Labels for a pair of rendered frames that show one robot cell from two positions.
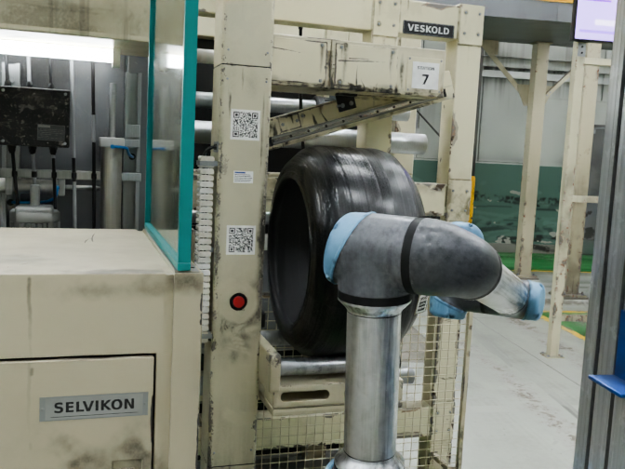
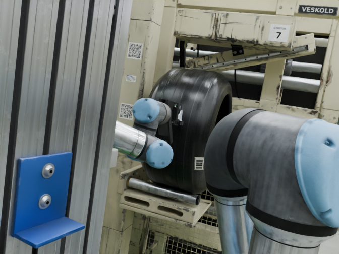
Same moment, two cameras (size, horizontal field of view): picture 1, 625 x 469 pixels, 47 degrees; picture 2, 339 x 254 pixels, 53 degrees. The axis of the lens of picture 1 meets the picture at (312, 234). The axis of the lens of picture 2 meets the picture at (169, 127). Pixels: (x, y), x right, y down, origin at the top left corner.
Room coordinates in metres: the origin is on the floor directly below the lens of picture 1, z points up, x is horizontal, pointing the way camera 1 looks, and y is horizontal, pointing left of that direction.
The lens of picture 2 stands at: (0.66, -0.98, 1.38)
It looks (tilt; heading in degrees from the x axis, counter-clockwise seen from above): 7 degrees down; 37
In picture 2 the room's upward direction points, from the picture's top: 9 degrees clockwise
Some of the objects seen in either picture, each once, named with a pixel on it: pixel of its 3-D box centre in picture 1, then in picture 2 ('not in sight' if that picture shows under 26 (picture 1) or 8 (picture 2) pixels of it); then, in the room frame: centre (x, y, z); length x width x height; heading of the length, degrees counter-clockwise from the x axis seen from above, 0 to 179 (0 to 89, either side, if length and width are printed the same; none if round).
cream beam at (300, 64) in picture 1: (340, 70); (234, 31); (2.32, -0.06, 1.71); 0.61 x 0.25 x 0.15; 108
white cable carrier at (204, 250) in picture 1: (205, 249); not in sight; (1.84, 0.27, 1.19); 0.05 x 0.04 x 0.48; 18
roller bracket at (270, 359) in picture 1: (258, 352); (138, 175); (1.94, 0.13, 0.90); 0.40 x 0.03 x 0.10; 18
